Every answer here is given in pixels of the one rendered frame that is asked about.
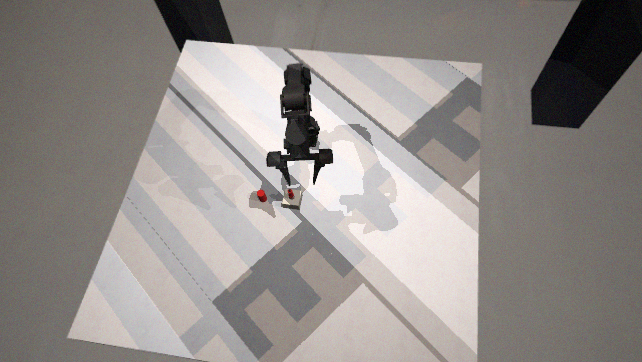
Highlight cream square block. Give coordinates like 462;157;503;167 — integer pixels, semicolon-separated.
282;189;303;210

